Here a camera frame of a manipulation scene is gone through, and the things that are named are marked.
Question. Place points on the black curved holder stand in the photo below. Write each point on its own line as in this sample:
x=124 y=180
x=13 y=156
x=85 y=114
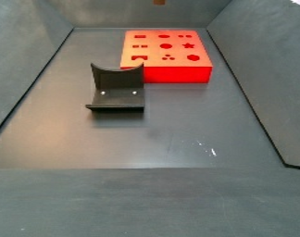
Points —
x=119 y=88

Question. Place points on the red shape sorter block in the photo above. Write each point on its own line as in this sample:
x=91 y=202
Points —
x=173 y=55

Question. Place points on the brown object at top wall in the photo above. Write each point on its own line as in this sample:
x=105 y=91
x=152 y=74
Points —
x=160 y=2

